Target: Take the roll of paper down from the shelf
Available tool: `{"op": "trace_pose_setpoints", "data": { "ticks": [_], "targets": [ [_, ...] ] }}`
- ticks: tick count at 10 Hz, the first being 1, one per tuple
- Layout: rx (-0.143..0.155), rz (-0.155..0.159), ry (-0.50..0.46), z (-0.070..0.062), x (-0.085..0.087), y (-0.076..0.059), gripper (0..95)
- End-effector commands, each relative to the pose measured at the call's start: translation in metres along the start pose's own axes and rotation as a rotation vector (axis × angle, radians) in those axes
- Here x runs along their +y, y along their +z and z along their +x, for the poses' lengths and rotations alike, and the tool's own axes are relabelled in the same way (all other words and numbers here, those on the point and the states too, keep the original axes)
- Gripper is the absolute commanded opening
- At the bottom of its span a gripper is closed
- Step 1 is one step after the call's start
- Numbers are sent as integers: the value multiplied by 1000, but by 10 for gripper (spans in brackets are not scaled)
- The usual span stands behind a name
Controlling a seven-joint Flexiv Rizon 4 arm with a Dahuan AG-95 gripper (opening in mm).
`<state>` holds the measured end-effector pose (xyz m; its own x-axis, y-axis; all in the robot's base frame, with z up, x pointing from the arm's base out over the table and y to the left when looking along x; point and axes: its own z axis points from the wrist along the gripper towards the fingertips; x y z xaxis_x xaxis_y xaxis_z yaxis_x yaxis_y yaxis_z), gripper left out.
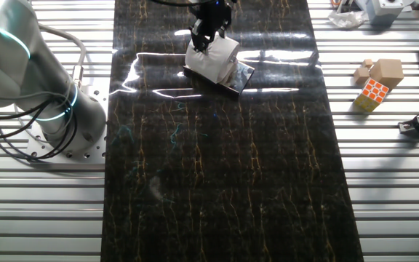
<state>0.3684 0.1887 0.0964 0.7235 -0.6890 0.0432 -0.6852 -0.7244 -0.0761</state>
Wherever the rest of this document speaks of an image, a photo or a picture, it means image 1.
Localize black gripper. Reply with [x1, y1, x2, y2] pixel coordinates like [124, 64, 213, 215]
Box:
[189, 0, 234, 55]

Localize white toilet paper roll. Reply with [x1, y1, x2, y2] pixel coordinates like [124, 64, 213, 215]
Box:
[184, 34, 242, 85]

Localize chrome metal roll shelf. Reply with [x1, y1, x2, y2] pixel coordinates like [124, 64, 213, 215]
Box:
[183, 60, 256, 101]

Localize crumpled white plastic bag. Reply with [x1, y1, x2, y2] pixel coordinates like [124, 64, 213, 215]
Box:
[327, 9, 370, 29]

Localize black marble pattern mat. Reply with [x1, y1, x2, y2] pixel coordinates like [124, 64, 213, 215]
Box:
[100, 0, 364, 262]

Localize small wooden block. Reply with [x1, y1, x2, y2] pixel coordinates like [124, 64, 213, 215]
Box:
[353, 66, 371, 87]

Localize orange white Rubik's cube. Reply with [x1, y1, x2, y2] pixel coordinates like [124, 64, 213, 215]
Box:
[353, 77, 391, 113]

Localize grey button box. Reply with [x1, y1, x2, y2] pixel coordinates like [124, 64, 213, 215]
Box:
[354, 0, 405, 26]

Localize large wooden block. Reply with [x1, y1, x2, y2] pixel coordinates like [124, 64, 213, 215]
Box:
[369, 58, 405, 91]

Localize thick grey robot cable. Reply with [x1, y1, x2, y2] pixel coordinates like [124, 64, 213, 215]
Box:
[36, 23, 87, 87]

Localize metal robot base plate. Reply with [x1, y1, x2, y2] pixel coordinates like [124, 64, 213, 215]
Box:
[25, 76, 108, 164]

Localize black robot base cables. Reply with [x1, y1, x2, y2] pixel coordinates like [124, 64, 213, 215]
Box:
[0, 90, 79, 161]

